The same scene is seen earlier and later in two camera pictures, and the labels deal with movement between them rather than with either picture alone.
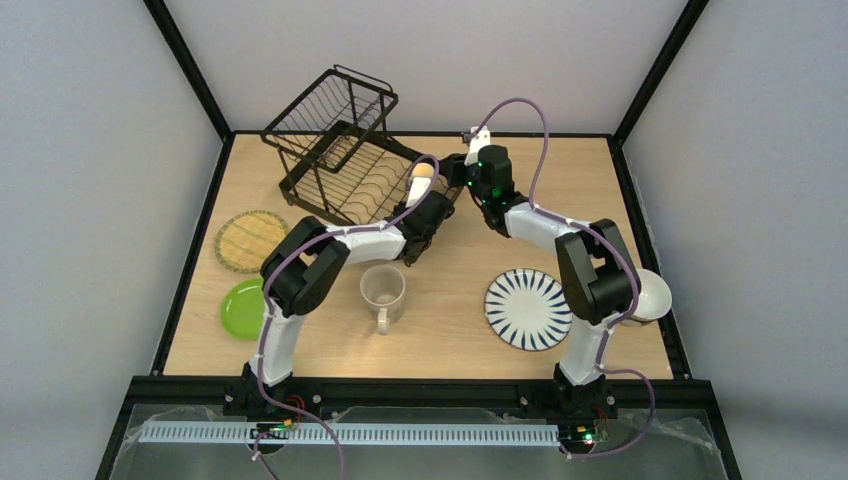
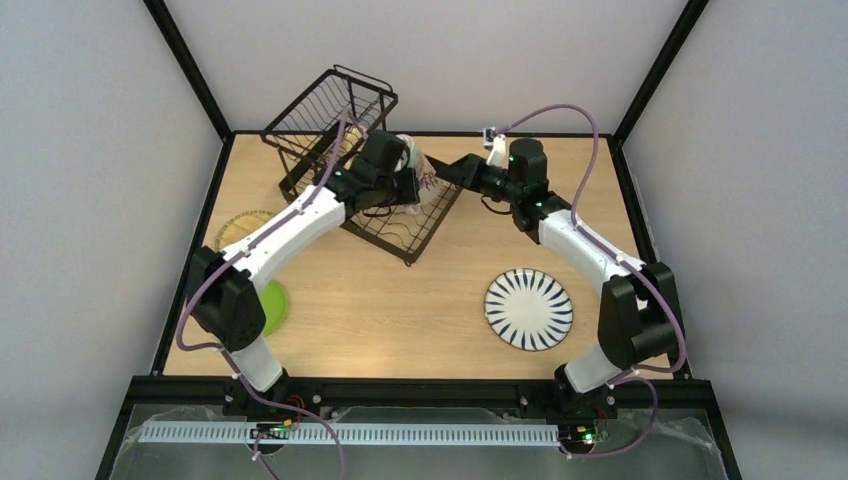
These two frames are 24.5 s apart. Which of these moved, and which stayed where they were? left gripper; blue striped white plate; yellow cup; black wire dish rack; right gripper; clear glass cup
Moved: right gripper; clear glass cup; left gripper; yellow cup
Stayed: black wire dish rack; blue striped white plate
